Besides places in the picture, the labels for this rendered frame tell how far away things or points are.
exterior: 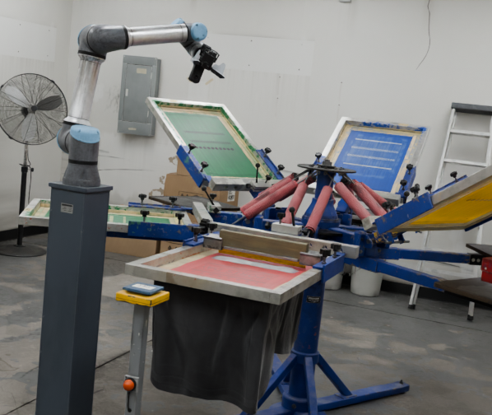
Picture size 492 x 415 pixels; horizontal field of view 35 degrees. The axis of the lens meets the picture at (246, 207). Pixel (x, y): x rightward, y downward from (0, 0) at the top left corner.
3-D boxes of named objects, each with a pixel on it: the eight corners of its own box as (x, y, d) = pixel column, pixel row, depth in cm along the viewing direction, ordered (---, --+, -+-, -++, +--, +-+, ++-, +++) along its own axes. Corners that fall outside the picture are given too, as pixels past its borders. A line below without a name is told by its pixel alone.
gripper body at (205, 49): (205, 47, 326) (199, 40, 336) (194, 65, 328) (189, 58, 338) (220, 55, 329) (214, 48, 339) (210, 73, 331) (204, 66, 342)
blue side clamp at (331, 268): (322, 283, 303) (325, 265, 302) (310, 281, 305) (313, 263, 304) (342, 270, 331) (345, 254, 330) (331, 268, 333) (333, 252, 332)
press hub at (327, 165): (322, 437, 391) (356, 165, 373) (249, 418, 405) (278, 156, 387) (342, 411, 427) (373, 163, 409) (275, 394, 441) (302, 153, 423)
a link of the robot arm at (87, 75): (62, 154, 318) (90, 20, 315) (51, 150, 331) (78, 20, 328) (90, 160, 324) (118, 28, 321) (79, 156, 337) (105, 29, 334)
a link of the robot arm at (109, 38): (95, 24, 305) (208, 16, 328) (85, 25, 314) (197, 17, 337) (98, 54, 308) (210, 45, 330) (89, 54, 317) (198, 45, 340)
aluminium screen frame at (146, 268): (279, 305, 259) (280, 294, 258) (123, 274, 279) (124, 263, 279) (341, 267, 332) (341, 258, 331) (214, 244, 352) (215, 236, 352)
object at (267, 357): (258, 413, 277) (271, 296, 271) (248, 411, 278) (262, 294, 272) (298, 375, 320) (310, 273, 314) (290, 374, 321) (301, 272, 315)
